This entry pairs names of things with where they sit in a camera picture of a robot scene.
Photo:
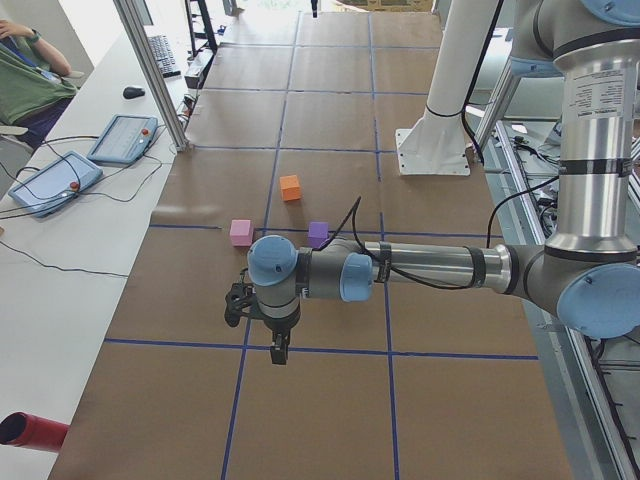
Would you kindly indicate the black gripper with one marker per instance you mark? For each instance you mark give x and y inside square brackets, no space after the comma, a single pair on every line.
[278,327]

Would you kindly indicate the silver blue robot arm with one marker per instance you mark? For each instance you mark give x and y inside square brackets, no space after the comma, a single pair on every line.
[595,46]

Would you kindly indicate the second robot arm upper joint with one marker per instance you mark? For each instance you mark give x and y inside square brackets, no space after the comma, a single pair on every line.
[530,57]

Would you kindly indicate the long horizontal blue tape strip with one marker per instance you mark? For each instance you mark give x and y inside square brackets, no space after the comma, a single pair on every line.
[360,352]

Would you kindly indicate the purple foam cube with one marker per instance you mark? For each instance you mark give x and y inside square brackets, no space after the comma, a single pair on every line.
[318,233]

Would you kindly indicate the pink foam cube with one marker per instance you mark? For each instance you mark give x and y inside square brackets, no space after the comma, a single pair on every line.
[241,232]

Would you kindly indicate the orange foam cube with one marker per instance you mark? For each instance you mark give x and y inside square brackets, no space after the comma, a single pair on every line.
[290,188]

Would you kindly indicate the far blue teach pendant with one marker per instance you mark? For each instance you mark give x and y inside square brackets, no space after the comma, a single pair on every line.
[124,140]

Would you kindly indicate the blue teach pendant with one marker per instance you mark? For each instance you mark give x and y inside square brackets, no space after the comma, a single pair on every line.
[56,185]
[124,140]

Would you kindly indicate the red cylinder tube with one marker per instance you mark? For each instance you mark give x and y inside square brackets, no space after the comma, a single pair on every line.
[29,431]

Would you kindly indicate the near blue teach pendant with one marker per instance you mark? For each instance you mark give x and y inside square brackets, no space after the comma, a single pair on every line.
[56,185]

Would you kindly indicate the black computer mouse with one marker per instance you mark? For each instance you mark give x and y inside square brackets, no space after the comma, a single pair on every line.
[132,92]

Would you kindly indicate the black keyboard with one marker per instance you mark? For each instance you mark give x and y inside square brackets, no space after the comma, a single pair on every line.
[163,56]

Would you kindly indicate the person in green shirt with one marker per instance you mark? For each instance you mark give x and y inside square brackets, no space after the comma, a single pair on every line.
[35,91]

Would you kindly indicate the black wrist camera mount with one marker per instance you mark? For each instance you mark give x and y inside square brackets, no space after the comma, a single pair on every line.
[240,303]

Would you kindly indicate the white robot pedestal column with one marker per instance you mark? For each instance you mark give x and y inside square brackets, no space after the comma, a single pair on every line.
[436,145]

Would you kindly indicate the aluminium frame post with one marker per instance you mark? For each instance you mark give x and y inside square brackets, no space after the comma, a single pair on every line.
[132,23]

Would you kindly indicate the aluminium side rail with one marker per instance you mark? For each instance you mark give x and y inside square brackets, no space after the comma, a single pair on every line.
[581,268]

